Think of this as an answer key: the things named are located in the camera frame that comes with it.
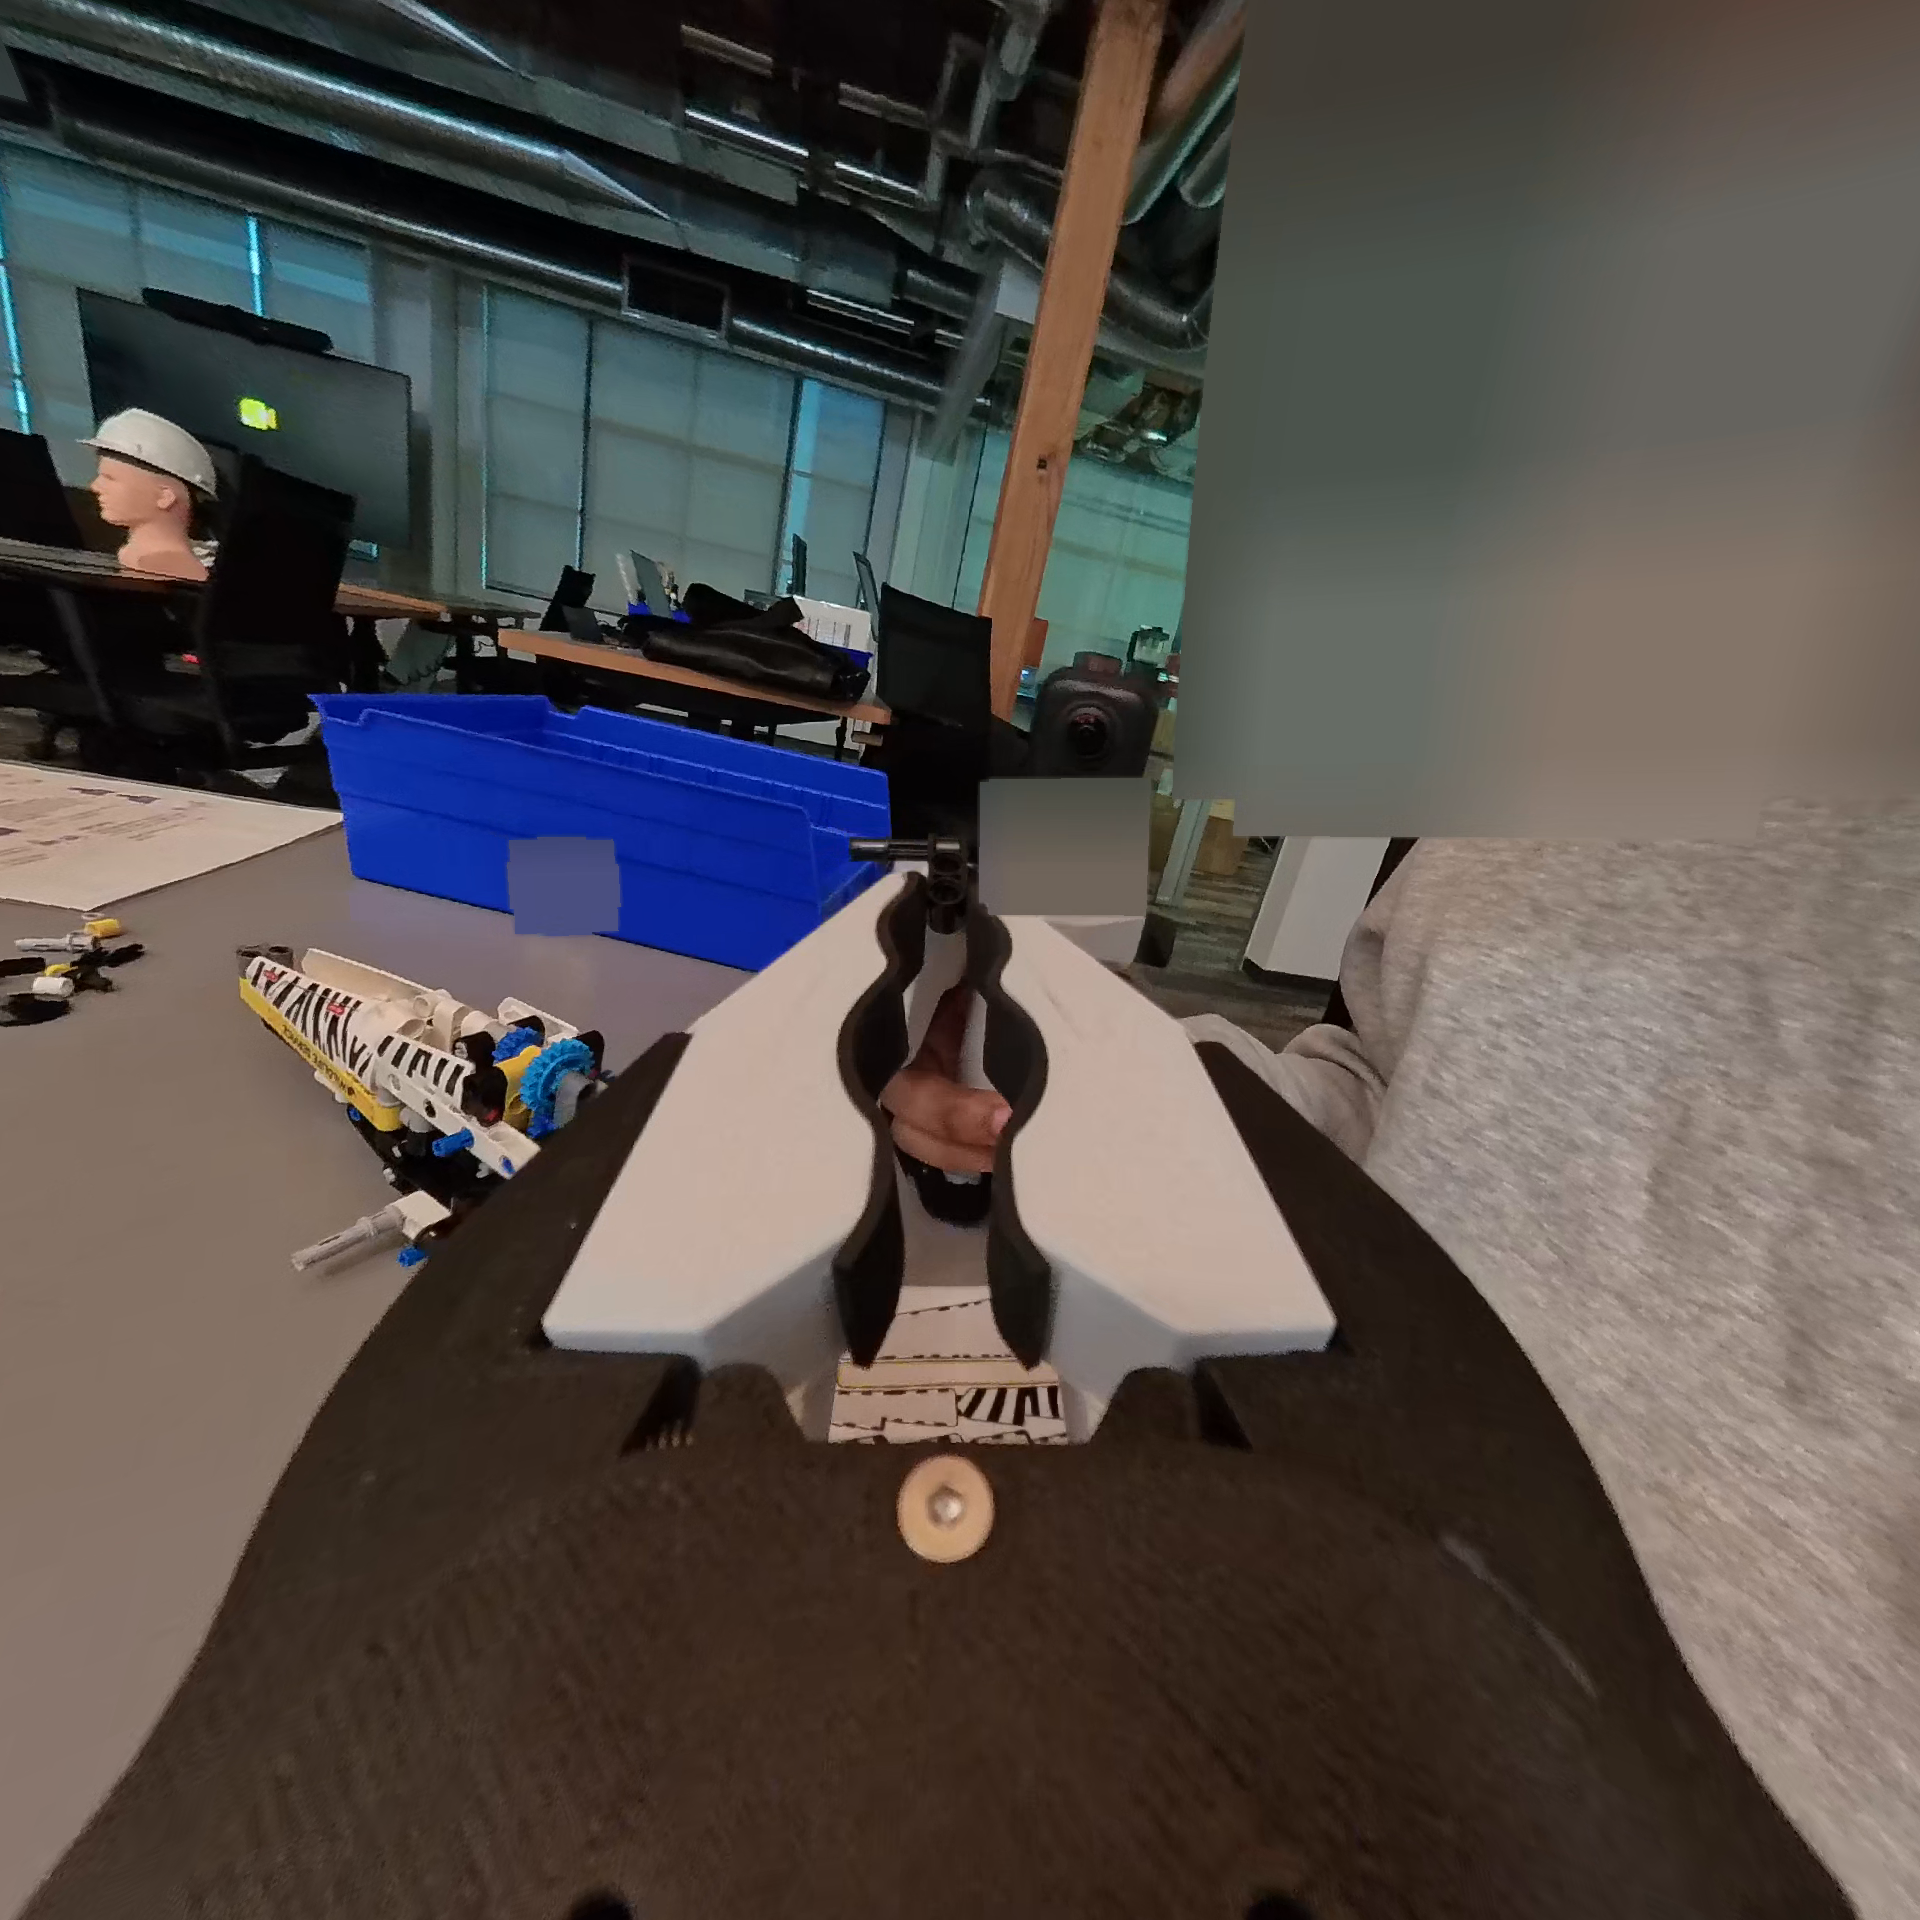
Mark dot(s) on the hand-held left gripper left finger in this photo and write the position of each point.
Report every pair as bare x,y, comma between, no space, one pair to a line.
720,1201

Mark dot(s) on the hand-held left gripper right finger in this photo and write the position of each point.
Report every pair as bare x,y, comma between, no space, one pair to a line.
1172,1201

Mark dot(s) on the black lego connector piece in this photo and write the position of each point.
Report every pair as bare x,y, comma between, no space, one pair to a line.
944,892

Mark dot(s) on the lego helicopter model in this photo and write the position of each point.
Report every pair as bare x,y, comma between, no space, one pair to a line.
376,1051

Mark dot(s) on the person's right forearm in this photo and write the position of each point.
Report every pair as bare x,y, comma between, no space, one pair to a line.
1291,1073

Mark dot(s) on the scattered small lego pieces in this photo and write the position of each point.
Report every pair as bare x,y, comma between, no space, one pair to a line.
53,987

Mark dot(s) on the person's right hand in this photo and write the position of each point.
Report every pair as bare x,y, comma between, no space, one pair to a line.
944,1126

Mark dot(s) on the black office chair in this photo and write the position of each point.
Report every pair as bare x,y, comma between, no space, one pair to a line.
278,600
931,676

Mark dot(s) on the zebra sticker sheet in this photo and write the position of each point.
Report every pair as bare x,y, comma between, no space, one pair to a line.
962,1412

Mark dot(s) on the black bag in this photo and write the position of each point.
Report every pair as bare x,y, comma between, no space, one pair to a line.
751,653

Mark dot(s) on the blue plastic bin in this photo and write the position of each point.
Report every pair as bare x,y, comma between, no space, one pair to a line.
452,809

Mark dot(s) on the wooden office desk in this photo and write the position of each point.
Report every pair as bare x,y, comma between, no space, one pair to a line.
599,653

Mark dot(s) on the white printed paper sheet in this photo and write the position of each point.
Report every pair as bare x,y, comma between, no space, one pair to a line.
120,832

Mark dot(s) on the mannequin head with white helmet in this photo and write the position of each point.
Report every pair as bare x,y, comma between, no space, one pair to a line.
149,495

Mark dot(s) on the wooden post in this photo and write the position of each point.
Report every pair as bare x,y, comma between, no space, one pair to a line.
1080,300

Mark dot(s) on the black wall monitor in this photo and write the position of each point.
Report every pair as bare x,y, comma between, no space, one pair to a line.
301,451

